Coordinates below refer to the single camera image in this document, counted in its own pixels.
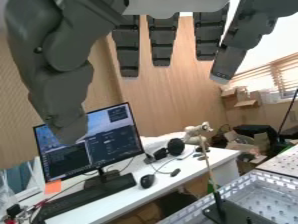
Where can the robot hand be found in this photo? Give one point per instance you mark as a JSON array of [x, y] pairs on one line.
[[53, 66]]

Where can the computer monitor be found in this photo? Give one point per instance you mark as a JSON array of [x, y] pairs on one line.
[[106, 140]]

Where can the orange sticky note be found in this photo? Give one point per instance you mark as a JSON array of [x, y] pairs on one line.
[[52, 187]]

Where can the black headphones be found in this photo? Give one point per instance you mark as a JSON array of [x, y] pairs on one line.
[[175, 146]]

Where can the black keyboard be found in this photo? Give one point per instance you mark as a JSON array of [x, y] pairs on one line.
[[88, 196]]

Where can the black mouse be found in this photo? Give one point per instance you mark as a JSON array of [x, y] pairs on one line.
[[147, 181]]

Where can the cardboard box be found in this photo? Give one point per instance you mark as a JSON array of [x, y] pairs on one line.
[[240, 96]]

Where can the white desk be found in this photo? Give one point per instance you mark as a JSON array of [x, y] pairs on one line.
[[133, 200]]

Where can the thin stick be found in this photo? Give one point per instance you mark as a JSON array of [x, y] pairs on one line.
[[211, 173]]

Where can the black chair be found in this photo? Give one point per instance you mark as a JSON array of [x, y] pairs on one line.
[[259, 133]]

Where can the black plate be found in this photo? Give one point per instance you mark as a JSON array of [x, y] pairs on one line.
[[247, 216]]

